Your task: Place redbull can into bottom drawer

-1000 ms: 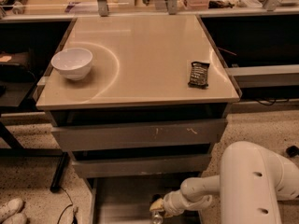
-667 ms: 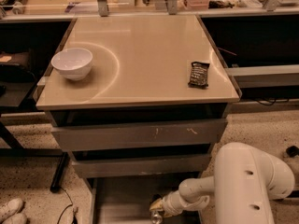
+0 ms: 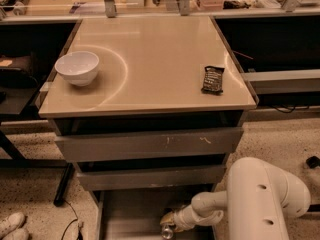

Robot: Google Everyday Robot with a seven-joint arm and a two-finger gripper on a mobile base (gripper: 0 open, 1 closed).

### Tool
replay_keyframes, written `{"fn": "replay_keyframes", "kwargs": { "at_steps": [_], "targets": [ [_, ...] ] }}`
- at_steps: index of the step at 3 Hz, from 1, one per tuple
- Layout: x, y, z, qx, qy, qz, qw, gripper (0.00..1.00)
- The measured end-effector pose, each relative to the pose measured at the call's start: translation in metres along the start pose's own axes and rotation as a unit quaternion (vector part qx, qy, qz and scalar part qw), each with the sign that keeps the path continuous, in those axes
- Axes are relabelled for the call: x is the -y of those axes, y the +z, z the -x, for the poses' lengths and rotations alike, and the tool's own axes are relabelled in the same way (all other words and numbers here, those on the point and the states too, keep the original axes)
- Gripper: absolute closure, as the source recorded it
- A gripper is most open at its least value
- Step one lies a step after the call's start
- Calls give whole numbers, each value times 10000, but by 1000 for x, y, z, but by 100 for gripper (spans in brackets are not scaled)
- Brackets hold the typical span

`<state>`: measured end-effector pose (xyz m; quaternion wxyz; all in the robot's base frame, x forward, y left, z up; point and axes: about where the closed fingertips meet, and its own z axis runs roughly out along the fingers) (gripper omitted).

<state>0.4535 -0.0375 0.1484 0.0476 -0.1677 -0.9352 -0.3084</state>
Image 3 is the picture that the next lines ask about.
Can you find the black snack bar packet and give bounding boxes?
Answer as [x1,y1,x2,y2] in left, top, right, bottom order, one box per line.
[201,65,224,95]

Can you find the white ceramic bowl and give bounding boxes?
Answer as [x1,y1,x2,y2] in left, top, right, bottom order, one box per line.
[54,51,100,86]

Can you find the black chair caster upper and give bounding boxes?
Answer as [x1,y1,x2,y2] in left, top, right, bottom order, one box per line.
[306,156,320,169]

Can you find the white shoe lower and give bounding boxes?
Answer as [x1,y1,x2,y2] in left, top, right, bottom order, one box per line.
[2,228,29,240]

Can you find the grey open bottom drawer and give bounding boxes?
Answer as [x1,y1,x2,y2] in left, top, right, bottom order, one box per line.
[95,185,210,240]

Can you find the silver redbull can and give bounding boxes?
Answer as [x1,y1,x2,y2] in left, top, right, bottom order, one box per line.
[161,224,174,240]

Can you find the grey top drawer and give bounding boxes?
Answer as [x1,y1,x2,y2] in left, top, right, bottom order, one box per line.
[55,127,243,162]

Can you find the black floor cable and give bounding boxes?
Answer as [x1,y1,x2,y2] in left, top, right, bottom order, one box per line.
[60,200,84,240]

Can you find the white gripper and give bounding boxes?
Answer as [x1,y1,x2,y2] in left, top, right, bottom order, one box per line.
[160,205,224,233]

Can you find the grey metal post left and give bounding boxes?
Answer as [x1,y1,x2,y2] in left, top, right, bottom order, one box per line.
[104,0,116,18]

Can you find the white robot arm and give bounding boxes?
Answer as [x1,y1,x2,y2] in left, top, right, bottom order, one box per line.
[160,157,311,240]

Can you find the black table leg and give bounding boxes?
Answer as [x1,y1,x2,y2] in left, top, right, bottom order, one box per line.
[53,163,74,207]

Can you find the grey middle drawer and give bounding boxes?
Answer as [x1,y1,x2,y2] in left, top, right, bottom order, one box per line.
[77,165,226,191]

